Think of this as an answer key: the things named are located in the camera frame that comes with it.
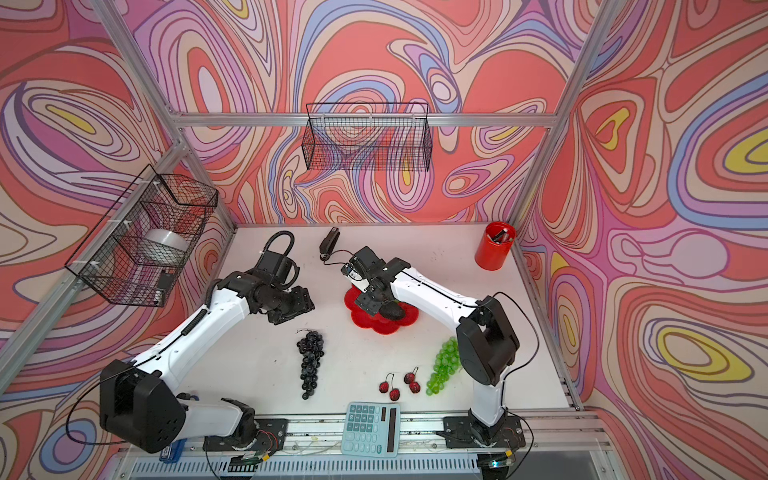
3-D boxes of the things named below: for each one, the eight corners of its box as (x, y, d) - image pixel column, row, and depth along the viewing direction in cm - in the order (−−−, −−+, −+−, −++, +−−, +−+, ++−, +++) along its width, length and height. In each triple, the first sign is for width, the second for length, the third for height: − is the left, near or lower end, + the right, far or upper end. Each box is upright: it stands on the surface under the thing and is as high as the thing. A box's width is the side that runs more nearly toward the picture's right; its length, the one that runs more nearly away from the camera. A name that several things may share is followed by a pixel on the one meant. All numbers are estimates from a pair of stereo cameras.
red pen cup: (472, 265, 109) (481, 241, 99) (478, 243, 116) (487, 218, 106) (501, 273, 107) (513, 249, 96) (504, 251, 114) (517, 226, 103)
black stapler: (318, 258, 112) (316, 250, 108) (334, 233, 120) (332, 225, 116) (327, 261, 111) (325, 252, 107) (342, 236, 119) (340, 227, 115)
